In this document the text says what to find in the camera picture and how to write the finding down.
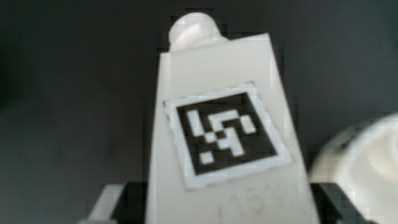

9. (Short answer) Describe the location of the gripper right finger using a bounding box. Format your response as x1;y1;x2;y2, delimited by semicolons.
311;182;378;224

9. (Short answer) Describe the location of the white round stool seat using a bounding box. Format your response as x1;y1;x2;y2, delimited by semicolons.
309;113;398;224

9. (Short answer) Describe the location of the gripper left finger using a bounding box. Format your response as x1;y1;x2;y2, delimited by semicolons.
76;182;147;224

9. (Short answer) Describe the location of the white stool leg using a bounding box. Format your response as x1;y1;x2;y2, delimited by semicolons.
145;13;319;224

